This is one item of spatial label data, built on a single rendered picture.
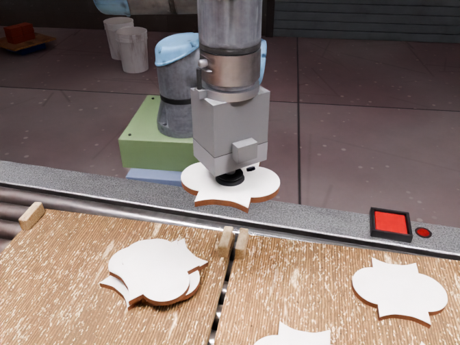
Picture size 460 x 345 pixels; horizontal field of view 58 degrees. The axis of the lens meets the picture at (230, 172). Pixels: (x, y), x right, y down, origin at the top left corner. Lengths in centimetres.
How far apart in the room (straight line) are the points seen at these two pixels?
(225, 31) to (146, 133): 66
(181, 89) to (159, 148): 16
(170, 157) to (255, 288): 49
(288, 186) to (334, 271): 181
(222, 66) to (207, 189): 18
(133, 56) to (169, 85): 319
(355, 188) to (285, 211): 173
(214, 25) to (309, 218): 52
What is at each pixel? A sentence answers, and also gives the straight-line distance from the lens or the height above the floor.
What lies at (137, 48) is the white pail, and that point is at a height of 24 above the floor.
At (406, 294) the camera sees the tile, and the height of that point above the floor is 95.
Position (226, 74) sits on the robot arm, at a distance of 50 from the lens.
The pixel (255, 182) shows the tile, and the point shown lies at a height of 113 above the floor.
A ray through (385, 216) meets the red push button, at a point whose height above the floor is 93.
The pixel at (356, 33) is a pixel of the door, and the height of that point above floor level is 8.
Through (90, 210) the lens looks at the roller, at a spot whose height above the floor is 91.
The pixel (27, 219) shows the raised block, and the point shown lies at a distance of 89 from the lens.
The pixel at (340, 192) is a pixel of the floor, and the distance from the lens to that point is 256.
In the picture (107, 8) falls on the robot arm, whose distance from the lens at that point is 62.
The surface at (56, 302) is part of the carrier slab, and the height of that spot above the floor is 94.
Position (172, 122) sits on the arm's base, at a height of 100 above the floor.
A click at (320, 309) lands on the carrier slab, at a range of 71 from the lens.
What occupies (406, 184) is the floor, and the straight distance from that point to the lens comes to 275.
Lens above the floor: 148
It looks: 34 degrees down
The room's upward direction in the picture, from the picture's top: straight up
